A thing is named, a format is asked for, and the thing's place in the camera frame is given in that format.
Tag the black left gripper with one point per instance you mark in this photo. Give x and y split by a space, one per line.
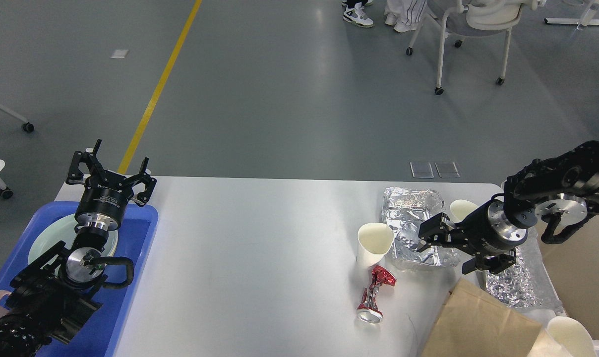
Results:
103 201

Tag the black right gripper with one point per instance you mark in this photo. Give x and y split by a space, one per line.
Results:
491 230

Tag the white paper cup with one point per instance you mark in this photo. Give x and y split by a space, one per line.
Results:
460 209
563 337

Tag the aluminium foil tray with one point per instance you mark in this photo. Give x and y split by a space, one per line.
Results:
526 285
403 211

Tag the light green plate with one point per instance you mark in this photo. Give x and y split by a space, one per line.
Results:
64 230

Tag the white paper cup under arm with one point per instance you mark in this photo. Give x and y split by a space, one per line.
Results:
374 240

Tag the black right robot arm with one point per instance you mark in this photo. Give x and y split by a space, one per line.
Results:
561 191

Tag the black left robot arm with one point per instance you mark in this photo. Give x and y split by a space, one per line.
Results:
52 298

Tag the floor socket cover right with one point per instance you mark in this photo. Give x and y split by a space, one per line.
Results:
447 169

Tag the floor socket cover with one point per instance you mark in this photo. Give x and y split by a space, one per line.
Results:
447 169
422 169

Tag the floor socket cover left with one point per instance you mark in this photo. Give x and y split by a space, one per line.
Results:
422 169

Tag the white chair leg with caster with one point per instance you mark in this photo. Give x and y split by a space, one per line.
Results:
26 125

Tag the beige plastic bin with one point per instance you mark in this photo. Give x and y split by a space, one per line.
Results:
573 268

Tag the crushed red soda can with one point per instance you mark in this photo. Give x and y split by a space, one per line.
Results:
367 310

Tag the white office chair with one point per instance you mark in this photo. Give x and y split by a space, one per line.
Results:
472 19

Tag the white sneaker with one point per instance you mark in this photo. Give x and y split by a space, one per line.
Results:
354 12

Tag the white frame base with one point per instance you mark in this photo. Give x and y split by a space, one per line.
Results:
587 17

